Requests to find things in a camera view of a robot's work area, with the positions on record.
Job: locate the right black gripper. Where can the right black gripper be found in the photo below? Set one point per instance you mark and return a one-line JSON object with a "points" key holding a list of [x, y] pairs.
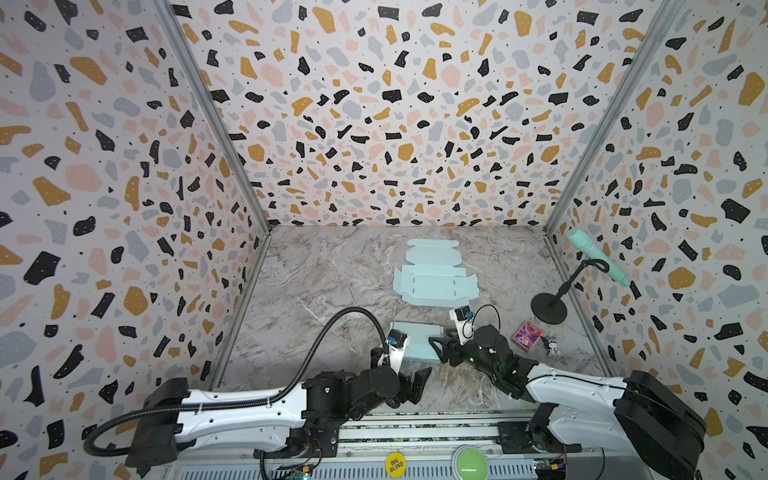
{"points": [[455, 350]]}

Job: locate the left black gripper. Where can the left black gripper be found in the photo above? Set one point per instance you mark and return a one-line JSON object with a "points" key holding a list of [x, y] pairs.
{"points": [[405, 384]]}

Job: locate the mint paper box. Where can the mint paper box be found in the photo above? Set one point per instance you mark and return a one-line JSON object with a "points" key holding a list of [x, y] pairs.
{"points": [[419, 348]]}

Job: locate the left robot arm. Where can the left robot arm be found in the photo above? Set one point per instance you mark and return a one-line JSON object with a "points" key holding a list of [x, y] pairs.
{"points": [[305, 422]]}

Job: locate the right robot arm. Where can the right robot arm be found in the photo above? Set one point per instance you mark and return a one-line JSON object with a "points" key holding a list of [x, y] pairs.
{"points": [[635, 415]]}

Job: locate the mint flat box far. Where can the mint flat box far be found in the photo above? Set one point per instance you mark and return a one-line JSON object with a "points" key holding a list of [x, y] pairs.
{"points": [[433, 275]]}

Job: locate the colourful small card box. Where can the colourful small card box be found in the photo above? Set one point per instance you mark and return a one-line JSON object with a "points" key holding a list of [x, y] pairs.
{"points": [[527, 336]]}

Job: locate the yellow round sticker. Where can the yellow round sticker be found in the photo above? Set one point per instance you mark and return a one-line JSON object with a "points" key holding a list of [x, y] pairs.
{"points": [[395, 465]]}

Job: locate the green round button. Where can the green round button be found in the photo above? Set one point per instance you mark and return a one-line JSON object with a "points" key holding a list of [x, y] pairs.
{"points": [[469, 463]]}

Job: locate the small black white figurine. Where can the small black white figurine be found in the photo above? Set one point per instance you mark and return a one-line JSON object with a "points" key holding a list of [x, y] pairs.
{"points": [[552, 347]]}

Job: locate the mint green microphone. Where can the mint green microphone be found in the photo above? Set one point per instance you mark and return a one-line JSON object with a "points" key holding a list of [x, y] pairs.
{"points": [[581, 241]]}

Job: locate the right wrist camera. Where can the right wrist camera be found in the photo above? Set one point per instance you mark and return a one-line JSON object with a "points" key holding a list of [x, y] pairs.
{"points": [[463, 318]]}

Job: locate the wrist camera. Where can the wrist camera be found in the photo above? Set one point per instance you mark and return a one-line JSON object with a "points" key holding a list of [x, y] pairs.
{"points": [[463, 318], [397, 342]]}

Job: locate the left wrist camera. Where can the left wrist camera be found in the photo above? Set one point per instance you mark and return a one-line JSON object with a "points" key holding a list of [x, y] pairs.
{"points": [[397, 342]]}

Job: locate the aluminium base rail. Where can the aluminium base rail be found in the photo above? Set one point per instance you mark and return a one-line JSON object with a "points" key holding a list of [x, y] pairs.
{"points": [[427, 442]]}

